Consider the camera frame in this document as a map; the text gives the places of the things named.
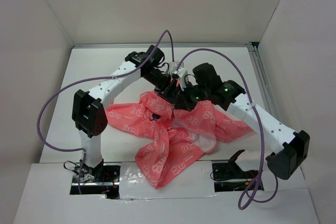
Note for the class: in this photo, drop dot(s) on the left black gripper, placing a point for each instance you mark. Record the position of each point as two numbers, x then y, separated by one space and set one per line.
168 89

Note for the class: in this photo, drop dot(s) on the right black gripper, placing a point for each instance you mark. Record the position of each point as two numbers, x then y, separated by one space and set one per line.
188 105

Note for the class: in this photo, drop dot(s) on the pink patterned jacket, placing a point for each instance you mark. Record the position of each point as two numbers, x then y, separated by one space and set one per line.
179 138

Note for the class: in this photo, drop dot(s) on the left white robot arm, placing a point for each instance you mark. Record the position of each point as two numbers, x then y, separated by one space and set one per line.
89 107

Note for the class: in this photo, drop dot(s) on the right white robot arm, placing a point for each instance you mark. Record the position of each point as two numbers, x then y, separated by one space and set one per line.
289 148

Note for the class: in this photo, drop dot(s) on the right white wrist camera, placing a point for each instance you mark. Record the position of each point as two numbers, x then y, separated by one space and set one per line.
181 73

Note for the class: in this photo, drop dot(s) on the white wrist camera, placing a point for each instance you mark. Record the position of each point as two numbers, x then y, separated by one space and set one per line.
181 73
174 67

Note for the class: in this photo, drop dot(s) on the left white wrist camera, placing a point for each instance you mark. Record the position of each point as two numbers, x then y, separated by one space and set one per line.
174 67

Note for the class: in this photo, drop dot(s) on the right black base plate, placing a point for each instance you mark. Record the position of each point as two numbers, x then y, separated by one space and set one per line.
228 176

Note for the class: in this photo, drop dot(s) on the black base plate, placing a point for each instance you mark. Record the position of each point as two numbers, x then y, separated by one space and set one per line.
228 176
106 183

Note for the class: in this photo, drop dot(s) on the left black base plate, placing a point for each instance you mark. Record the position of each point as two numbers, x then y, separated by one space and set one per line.
106 183

